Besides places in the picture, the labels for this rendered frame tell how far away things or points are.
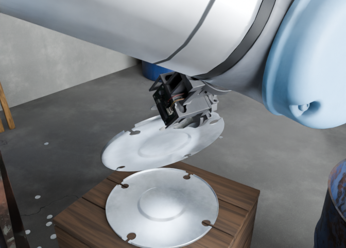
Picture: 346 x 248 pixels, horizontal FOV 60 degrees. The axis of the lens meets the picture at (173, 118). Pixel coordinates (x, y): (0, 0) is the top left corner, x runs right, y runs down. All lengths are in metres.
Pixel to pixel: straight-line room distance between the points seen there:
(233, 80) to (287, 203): 1.28
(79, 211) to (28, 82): 1.72
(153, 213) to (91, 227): 0.15
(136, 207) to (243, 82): 0.68
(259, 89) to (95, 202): 0.73
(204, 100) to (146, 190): 0.45
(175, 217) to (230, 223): 0.13
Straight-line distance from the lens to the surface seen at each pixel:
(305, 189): 1.53
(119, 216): 0.80
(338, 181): 0.88
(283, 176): 1.57
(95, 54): 2.74
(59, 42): 2.53
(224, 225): 0.78
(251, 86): 0.16
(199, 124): 0.50
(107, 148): 0.63
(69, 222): 0.81
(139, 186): 0.87
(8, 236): 0.90
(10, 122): 2.09
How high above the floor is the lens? 0.91
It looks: 27 degrees down
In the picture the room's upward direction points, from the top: straight up
